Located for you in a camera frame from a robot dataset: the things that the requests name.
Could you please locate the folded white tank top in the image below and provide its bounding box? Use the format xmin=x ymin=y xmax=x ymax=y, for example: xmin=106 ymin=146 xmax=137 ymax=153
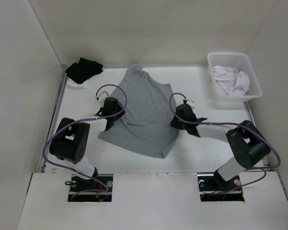
xmin=67 ymin=78 xmax=87 ymax=90

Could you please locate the left metal table rail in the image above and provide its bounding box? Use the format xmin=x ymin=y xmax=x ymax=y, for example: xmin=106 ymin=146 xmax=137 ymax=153
xmin=37 ymin=64 xmax=69 ymax=173

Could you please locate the pink tank top in basket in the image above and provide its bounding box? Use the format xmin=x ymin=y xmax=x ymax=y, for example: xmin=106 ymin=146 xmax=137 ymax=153
xmin=213 ymin=66 xmax=250 ymax=96

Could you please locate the folded black tank top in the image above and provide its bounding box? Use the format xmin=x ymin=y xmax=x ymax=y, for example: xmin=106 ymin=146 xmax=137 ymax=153
xmin=65 ymin=57 xmax=104 ymax=84

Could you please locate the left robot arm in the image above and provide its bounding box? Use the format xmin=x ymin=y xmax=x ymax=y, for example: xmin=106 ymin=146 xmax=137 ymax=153
xmin=49 ymin=97 xmax=125 ymax=191

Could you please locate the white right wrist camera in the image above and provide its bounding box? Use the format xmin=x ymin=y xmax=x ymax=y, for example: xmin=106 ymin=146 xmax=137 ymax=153
xmin=183 ymin=99 xmax=195 ymax=108

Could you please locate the grey tank top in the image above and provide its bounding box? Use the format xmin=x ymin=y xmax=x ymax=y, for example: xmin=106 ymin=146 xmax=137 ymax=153
xmin=99 ymin=64 xmax=179 ymax=159

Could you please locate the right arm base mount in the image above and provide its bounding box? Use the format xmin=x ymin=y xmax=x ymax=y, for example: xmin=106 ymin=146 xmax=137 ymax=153
xmin=197 ymin=173 xmax=244 ymax=202

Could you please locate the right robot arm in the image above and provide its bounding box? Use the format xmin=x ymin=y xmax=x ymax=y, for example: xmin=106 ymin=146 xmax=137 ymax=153
xmin=170 ymin=103 xmax=271 ymax=190

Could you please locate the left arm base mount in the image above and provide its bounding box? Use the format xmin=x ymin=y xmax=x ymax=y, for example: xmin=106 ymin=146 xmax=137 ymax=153
xmin=65 ymin=174 xmax=114 ymax=203

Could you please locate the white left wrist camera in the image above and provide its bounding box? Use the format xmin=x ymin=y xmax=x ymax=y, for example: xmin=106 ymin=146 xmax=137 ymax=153
xmin=96 ymin=91 xmax=109 ymax=102

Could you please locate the right metal table rail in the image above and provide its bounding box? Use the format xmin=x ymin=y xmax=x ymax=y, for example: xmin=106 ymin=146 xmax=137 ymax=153
xmin=243 ymin=102 xmax=270 ymax=171

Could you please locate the metal table rail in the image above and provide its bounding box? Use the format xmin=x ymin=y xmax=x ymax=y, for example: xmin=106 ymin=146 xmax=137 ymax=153
xmin=37 ymin=64 xmax=69 ymax=173
xmin=243 ymin=102 xmax=270 ymax=171

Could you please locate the white plastic laundry basket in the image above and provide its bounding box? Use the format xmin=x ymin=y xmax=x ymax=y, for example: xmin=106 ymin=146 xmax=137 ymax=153
xmin=207 ymin=52 xmax=263 ymax=103

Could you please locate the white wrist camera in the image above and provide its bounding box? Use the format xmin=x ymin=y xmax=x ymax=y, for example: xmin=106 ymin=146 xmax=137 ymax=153
xmin=183 ymin=99 xmax=195 ymax=108
xmin=96 ymin=91 xmax=109 ymax=102

